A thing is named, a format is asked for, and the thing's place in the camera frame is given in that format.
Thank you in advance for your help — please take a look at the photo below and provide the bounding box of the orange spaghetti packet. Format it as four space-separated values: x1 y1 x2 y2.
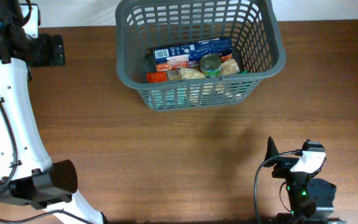
138 70 182 95

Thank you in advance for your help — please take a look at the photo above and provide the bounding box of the beige food pouch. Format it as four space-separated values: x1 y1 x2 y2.
179 58 241 100

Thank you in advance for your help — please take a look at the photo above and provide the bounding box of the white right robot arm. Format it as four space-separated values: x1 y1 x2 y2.
264 137 343 224

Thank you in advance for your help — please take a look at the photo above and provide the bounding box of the blue tissue pack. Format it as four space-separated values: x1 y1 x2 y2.
153 37 232 72

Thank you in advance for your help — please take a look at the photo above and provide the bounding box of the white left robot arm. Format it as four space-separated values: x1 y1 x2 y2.
0 0 107 223

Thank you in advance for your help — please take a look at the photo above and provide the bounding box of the grey plastic basket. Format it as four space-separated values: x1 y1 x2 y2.
115 0 286 111

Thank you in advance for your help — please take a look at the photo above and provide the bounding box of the silver tin can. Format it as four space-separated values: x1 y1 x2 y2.
200 54 222 77

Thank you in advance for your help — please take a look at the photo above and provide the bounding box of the mint green wipes packet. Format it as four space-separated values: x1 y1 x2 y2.
149 87 187 110

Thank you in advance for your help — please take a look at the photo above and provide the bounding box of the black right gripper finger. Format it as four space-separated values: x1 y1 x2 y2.
265 136 279 159
301 139 325 152

